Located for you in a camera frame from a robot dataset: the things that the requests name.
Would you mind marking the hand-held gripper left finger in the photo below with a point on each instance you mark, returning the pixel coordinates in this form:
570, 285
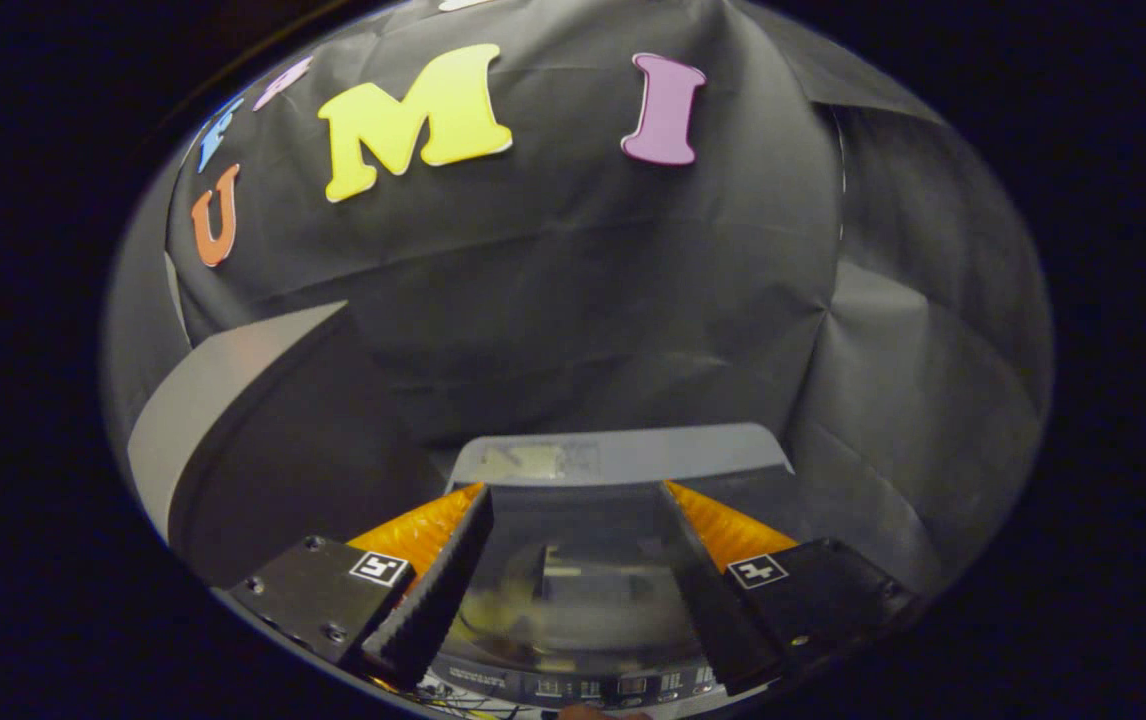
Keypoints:
443, 590

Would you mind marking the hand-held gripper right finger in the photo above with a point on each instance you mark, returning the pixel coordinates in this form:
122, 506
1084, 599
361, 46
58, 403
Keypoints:
708, 590

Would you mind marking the dark washing machine lid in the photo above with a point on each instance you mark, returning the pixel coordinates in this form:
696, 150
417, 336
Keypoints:
573, 560

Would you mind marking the grey washing machine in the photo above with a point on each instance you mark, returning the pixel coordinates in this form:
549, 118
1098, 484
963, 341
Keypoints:
633, 455

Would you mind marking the white cabinet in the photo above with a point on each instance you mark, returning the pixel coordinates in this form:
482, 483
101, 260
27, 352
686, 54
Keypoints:
203, 400

